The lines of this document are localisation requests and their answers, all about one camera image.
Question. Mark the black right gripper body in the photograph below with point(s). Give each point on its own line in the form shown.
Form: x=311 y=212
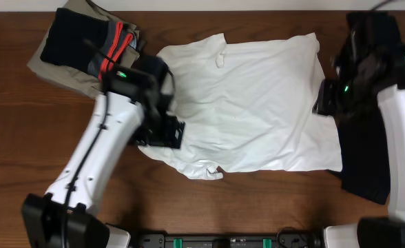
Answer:
x=342 y=101

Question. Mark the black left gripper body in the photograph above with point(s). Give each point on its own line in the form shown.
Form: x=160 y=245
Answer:
x=160 y=130

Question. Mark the white printed t-shirt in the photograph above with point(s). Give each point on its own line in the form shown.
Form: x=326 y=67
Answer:
x=248 y=107

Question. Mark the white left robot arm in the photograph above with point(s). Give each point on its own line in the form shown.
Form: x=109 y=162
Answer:
x=132 y=110

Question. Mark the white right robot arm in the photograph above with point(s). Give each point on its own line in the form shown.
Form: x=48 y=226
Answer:
x=386 y=231

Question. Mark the black garment on right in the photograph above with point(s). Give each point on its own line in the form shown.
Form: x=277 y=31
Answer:
x=368 y=155

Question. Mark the grey shorts with red trim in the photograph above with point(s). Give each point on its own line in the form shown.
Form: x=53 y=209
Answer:
x=119 y=37

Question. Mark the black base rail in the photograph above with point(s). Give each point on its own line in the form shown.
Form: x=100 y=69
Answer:
x=282 y=239

